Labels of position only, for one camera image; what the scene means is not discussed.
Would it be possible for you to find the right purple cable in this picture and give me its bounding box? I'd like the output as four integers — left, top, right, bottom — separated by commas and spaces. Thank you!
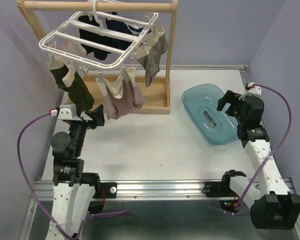
233, 83, 293, 217

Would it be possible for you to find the black underwear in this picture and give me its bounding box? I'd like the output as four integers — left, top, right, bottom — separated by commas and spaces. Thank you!
78, 14, 121, 62

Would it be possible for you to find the pink mauve underwear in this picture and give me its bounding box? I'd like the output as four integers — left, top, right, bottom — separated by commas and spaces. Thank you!
95, 67, 147, 120

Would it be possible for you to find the navy underwear white trim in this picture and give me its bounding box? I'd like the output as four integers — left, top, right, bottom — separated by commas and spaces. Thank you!
105, 18, 144, 51

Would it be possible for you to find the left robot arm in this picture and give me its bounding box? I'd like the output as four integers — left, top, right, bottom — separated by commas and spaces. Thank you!
46, 103, 105, 240

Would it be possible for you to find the purple cable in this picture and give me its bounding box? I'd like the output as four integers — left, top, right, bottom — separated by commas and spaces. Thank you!
233, 83, 293, 217
16, 111, 133, 238

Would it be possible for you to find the light pink underwear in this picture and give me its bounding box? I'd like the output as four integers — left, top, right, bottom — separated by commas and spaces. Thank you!
58, 40, 87, 57

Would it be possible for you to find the teal plastic basin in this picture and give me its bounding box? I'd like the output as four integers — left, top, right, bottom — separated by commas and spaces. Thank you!
181, 83, 238, 145

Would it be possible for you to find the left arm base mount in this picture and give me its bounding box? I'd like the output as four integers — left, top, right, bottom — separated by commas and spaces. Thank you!
92, 181, 118, 200

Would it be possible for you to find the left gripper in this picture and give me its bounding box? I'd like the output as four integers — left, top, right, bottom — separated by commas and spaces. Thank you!
69, 103, 105, 156

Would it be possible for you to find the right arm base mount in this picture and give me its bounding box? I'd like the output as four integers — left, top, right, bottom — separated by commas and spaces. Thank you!
202, 169, 247, 198

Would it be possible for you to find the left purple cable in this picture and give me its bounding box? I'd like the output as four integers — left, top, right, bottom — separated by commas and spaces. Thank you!
16, 111, 133, 238

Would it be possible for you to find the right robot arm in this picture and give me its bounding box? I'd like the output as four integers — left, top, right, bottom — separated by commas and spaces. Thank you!
217, 89, 300, 230

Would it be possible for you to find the wooden clothes rack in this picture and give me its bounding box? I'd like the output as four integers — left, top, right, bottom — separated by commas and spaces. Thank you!
16, 0, 178, 119

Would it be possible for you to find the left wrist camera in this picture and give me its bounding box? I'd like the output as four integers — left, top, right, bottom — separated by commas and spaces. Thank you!
57, 103, 78, 120

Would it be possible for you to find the dark green underwear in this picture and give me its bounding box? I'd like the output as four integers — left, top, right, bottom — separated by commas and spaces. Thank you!
47, 57, 95, 110

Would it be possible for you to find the aluminium mounting rail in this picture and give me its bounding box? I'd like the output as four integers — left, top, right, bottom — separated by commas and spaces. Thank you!
31, 177, 297, 201

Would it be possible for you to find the white plastic clip hanger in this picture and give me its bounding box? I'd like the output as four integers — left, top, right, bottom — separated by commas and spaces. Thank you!
39, 6, 159, 71

